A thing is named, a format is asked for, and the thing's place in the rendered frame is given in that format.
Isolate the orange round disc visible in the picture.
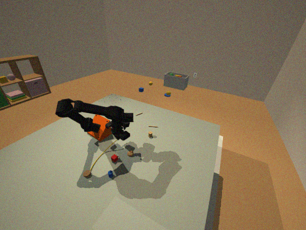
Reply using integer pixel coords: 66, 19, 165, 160
127, 150, 134, 157

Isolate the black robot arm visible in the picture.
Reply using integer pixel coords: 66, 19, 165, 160
55, 98, 133, 133

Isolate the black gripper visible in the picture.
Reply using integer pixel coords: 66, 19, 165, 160
105, 121, 130, 141

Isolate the blue cylinder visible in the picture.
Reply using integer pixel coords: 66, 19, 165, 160
108, 170, 114, 178

